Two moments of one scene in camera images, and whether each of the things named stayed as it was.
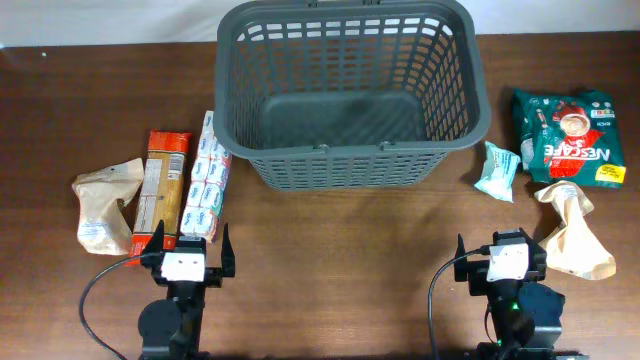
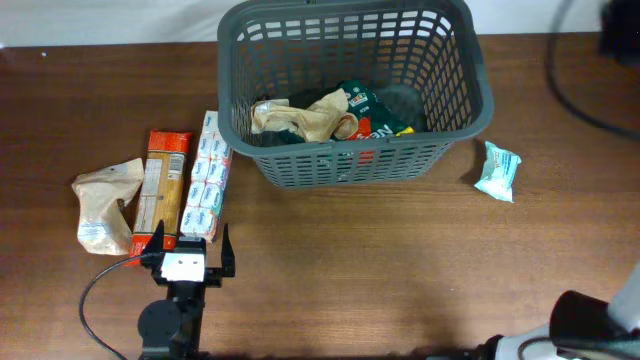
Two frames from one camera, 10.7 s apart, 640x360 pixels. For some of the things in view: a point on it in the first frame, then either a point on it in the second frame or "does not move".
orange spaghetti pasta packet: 162,191 does not move
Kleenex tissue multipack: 209,181 does not move
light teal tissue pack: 498,172 does not move
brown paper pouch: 103,226 does not move
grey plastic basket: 332,96 does not move
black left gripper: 213,277 does not move
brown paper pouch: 573,247 -> 321,121
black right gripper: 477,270 -> 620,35
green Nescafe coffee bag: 570,136 -> 375,117
